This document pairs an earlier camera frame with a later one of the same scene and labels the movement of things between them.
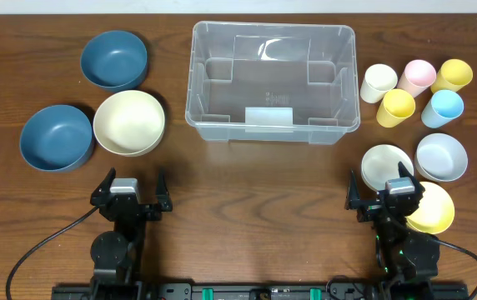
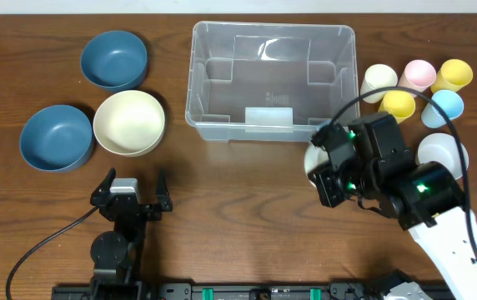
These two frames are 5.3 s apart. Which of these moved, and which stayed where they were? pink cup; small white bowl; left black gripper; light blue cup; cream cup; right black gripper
Moved: small white bowl; right black gripper
Stayed: left black gripper; cream cup; light blue cup; pink cup
